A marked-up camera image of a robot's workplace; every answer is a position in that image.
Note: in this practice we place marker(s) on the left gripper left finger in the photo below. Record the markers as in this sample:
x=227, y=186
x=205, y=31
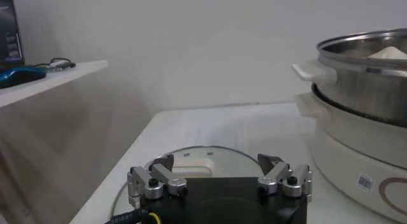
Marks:
x=152, y=180

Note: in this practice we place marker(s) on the blue computer mouse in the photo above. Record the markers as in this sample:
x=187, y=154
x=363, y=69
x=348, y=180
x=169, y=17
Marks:
x=19, y=75

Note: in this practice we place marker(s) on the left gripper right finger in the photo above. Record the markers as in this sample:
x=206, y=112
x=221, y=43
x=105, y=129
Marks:
x=286, y=180

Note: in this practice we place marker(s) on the stainless steel steamer basket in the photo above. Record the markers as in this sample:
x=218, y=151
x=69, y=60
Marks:
x=365, y=88

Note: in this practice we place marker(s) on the white side table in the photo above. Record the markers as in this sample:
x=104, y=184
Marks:
x=63, y=77

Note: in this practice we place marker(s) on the glass pot lid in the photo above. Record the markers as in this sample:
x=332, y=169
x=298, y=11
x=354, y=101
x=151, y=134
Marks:
x=235, y=163

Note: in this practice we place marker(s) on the cream electric cooking pot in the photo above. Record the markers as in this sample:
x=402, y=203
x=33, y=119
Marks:
x=343, y=149

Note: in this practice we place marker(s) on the white steamed baozi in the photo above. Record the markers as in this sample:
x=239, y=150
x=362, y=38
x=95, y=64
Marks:
x=389, y=53

